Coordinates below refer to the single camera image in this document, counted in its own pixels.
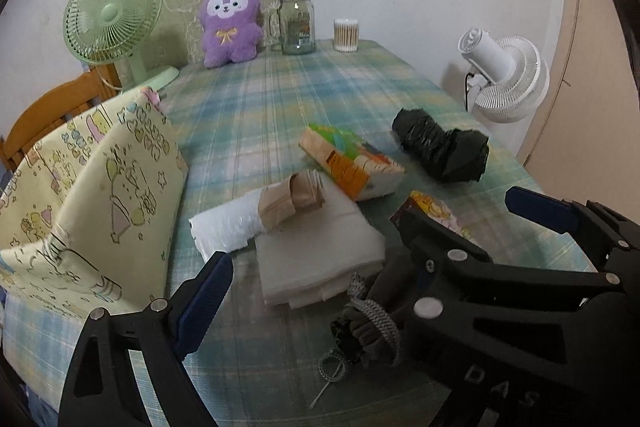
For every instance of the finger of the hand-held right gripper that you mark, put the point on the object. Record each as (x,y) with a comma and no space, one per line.
(440,242)
(540,207)

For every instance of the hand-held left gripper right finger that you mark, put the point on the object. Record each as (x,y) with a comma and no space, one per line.
(425,281)

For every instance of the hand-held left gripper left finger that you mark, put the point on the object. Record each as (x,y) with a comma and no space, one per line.
(202,307)

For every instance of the white plastic bag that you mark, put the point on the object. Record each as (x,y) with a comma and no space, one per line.
(225,227)

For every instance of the black plastic bag bundle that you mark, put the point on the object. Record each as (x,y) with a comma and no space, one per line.
(435,147)

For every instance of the white cloth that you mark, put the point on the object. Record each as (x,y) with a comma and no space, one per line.
(315,252)

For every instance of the large cartoon print tissue pack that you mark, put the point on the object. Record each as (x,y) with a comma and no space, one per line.
(350,162)

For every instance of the brown paper bag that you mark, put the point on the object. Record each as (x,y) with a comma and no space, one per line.
(290,199)

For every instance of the cartoon print fabric storage box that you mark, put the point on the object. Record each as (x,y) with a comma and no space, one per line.
(100,187)

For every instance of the beige door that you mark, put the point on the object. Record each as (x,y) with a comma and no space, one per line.
(590,82)

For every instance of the white clip fan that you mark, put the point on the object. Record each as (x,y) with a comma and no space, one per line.
(505,72)

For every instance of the plaid tablecloth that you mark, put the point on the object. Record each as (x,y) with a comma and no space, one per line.
(280,107)

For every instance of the cotton swab container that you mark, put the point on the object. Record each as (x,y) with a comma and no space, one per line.
(346,37)

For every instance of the wooden chair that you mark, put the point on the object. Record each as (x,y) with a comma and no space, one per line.
(50,107)

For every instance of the purple plush toy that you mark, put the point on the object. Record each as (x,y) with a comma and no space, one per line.
(230,37)

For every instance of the green desk fan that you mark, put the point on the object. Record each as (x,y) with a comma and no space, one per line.
(110,12)

